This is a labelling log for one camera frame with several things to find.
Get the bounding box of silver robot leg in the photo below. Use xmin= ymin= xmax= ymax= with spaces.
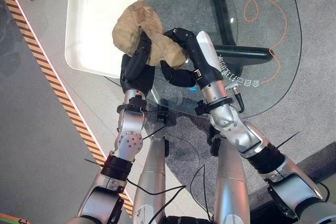
xmin=209 ymin=132 xmax=251 ymax=224
xmin=131 ymin=134 xmax=169 ymax=224

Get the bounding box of white plastic basket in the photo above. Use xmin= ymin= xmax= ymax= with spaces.
xmin=64 ymin=0 xmax=142 ymax=79

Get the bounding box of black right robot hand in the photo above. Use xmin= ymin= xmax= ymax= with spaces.
xmin=160 ymin=27 xmax=224 ymax=90

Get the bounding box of orange cable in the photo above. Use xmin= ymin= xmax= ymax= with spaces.
xmin=243 ymin=0 xmax=289 ymax=84

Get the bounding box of silver right robot leg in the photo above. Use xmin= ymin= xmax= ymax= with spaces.
xmin=209 ymin=132 xmax=251 ymax=224

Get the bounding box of silver left robot leg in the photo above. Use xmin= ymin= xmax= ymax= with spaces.
xmin=131 ymin=134 xmax=169 ymax=224

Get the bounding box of grey carpet mat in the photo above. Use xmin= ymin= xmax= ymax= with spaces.
xmin=143 ymin=0 xmax=336 ymax=211

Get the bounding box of yellow black striped floor tape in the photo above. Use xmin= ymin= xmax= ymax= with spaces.
xmin=0 ymin=0 xmax=133 ymax=218

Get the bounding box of tan fluffy cloth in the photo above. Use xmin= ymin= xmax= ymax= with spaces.
xmin=112 ymin=1 xmax=188 ymax=69

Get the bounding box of black table base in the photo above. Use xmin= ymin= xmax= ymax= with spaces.
xmin=206 ymin=0 xmax=271 ymax=74

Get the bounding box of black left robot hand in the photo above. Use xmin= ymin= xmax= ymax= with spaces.
xmin=120 ymin=31 xmax=156 ymax=94

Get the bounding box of thin black cable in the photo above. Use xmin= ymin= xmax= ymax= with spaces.
xmin=237 ymin=0 xmax=303 ymax=116

